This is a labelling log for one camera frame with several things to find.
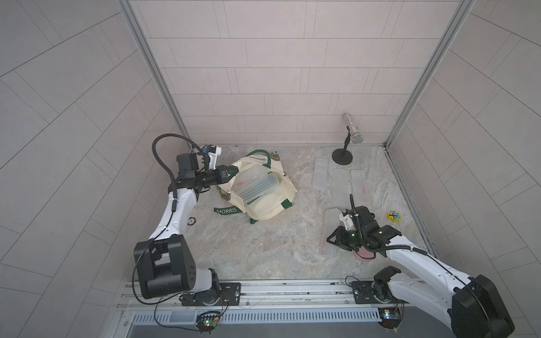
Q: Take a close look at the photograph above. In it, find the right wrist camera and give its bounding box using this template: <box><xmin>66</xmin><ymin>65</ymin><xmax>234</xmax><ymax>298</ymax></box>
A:
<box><xmin>339</xmin><ymin>212</ymin><xmax>357</xmax><ymax>232</ymax></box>

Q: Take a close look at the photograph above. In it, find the silver microphone on stand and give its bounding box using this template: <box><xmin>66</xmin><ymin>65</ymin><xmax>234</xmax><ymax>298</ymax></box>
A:
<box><xmin>332</xmin><ymin>113</ymin><xmax>363</xmax><ymax>166</ymax></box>

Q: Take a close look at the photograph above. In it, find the green circuit board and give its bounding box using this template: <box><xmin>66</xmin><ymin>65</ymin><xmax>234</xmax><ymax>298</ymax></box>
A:
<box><xmin>378</xmin><ymin>308</ymin><xmax>402</xmax><ymax>330</ymax></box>
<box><xmin>195</xmin><ymin>311</ymin><xmax>222</xmax><ymax>333</ymax></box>

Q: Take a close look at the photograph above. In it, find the left green circuit board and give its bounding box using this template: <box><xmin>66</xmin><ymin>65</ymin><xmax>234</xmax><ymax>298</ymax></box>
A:
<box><xmin>195</xmin><ymin>311</ymin><xmax>222</xmax><ymax>333</ymax></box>

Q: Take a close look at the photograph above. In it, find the right green circuit board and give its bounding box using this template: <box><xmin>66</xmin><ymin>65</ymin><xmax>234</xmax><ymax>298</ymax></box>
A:
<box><xmin>378</xmin><ymin>308</ymin><xmax>402</xmax><ymax>330</ymax></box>

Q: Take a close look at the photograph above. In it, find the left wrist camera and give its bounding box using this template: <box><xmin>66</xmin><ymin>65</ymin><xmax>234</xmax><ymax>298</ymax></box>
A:
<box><xmin>203</xmin><ymin>144</ymin><xmax>222</xmax><ymax>170</ymax></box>

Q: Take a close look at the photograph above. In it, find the cream canvas tote bag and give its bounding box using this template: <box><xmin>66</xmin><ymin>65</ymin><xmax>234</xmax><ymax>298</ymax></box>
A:
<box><xmin>214</xmin><ymin>149</ymin><xmax>297</xmax><ymax>224</ymax></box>

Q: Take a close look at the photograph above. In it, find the aluminium mounting rail frame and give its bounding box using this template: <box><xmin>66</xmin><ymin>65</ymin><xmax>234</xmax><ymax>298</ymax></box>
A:
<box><xmin>105</xmin><ymin>278</ymin><xmax>395</xmax><ymax>337</ymax></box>

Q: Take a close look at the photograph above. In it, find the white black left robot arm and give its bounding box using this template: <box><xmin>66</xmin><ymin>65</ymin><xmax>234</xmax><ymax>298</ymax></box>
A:
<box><xmin>132</xmin><ymin>133</ymin><xmax>239</xmax><ymax>306</ymax></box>

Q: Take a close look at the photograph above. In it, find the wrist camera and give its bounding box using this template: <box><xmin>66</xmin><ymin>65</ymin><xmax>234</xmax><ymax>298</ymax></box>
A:
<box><xmin>203</xmin><ymin>144</ymin><xmax>222</xmax><ymax>170</ymax></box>
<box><xmin>339</xmin><ymin>212</ymin><xmax>357</xmax><ymax>232</ymax></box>

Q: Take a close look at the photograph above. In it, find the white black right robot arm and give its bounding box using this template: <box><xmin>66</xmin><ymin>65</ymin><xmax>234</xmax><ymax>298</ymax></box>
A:
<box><xmin>326</xmin><ymin>204</ymin><xmax>515</xmax><ymax>337</ymax></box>

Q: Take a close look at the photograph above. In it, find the translucent pink pencil case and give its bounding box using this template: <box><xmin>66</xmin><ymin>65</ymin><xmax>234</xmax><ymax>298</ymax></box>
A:
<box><xmin>354</xmin><ymin>248</ymin><xmax>376</xmax><ymax>262</ymax></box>

